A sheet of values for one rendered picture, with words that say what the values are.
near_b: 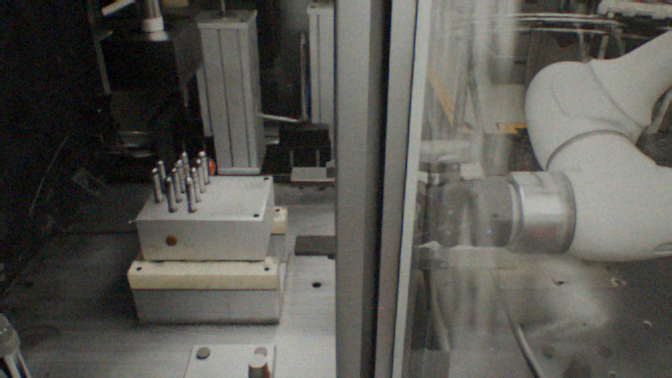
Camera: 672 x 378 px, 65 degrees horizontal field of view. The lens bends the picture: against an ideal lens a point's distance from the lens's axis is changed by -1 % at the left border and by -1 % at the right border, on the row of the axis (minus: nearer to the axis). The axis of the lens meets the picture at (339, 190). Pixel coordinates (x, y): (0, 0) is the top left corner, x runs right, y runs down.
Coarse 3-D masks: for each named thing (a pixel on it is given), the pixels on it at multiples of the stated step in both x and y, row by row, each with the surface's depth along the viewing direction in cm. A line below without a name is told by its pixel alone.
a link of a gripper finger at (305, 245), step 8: (296, 240) 60; (304, 240) 60; (312, 240) 60; (320, 240) 60; (328, 240) 60; (296, 248) 59; (304, 248) 59; (312, 248) 59; (320, 248) 59; (328, 248) 59
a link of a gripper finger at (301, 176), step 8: (296, 168) 57; (304, 168) 57; (312, 168) 57; (320, 168) 57; (296, 176) 55; (304, 176) 55; (312, 176) 55; (320, 176) 55; (296, 184) 55; (304, 184) 55; (312, 184) 55; (320, 184) 55; (328, 184) 55
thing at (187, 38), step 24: (144, 0) 45; (144, 24) 47; (168, 24) 49; (192, 24) 50; (120, 48) 44; (144, 48) 44; (168, 48) 44; (192, 48) 50; (120, 72) 45; (144, 72) 45; (168, 72) 45; (192, 72) 50
